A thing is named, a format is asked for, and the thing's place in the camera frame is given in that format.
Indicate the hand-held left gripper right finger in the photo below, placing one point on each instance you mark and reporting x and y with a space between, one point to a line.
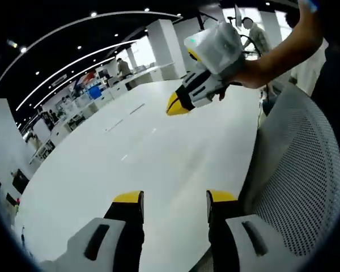
224 246

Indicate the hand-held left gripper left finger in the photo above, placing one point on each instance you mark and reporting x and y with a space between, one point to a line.
124 243

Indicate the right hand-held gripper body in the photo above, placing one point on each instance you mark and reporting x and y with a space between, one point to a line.
218 48

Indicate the person's right hand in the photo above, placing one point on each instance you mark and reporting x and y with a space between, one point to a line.
252 75

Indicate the white square pillar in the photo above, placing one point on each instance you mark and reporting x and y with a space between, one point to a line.
5 136
165 48

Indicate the long white counter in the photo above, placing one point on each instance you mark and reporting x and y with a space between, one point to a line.
103 99

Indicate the white cloth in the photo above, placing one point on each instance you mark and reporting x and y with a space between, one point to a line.
311 73

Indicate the blue crate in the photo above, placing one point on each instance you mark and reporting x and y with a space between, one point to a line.
94 92

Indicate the grey mesh office chair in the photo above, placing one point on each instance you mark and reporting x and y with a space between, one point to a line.
300 156

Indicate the long ceiling light strip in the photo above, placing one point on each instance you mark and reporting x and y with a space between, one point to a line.
73 63
73 78

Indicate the black box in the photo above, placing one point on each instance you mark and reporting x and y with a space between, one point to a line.
20 181

